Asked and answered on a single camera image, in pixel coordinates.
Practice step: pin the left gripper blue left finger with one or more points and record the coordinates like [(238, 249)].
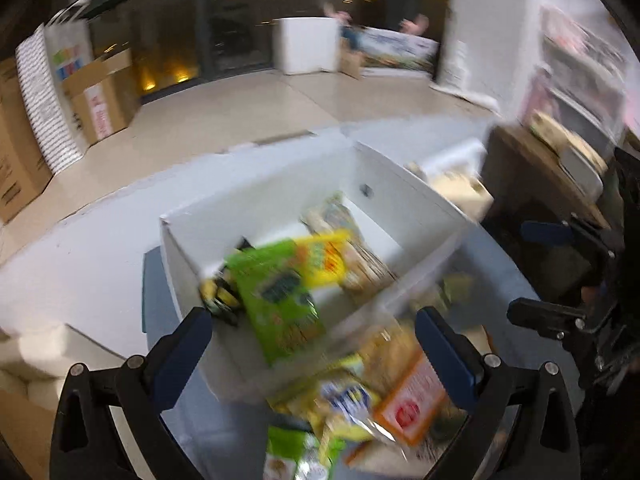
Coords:
[(173, 359)]

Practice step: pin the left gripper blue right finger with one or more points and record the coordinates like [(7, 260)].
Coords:
[(455, 360)]

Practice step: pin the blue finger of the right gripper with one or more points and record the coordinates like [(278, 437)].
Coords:
[(549, 234), (551, 321)]

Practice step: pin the white orange snack bag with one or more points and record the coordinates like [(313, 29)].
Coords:
[(387, 354)]

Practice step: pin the orange snack pack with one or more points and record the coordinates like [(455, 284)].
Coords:
[(399, 423)]

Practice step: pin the green snack pack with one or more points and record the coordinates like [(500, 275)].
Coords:
[(275, 282), (297, 455)]

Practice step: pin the black grey chips bag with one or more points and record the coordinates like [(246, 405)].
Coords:
[(221, 297)]

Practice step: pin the yellow blue chips bag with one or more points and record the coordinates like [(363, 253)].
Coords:
[(337, 403)]

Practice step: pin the beige cartoon snack bag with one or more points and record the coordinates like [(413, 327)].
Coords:
[(366, 274)]

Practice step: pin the wooden side table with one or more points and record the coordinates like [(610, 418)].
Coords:
[(527, 183)]

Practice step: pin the white small speaker device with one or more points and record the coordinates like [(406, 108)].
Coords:
[(582, 172)]

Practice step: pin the yellow tissue pack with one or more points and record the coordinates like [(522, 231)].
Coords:
[(454, 173)]

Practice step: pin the yellow patterned small box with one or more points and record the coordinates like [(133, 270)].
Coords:
[(559, 139)]

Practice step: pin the white cushioned sofa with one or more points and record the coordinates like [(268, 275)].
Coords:
[(37, 364)]

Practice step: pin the white open storage box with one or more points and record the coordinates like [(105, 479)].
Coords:
[(257, 200)]

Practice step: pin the clear shelf organizer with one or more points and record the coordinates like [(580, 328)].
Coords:
[(581, 80)]

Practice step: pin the white lotion bottle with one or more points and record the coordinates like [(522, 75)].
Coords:
[(455, 72)]

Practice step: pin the tall brown cardboard box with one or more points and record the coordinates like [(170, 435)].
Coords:
[(24, 172)]

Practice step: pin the long printed gift box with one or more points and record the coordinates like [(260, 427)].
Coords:
[(374, 52)]

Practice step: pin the small open cardboard box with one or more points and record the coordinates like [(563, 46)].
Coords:
[(104, 95)]

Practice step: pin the white foam block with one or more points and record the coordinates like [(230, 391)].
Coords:
[(303, 46)]

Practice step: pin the white dotted paper bag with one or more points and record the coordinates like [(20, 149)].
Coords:
[(55, 51)]

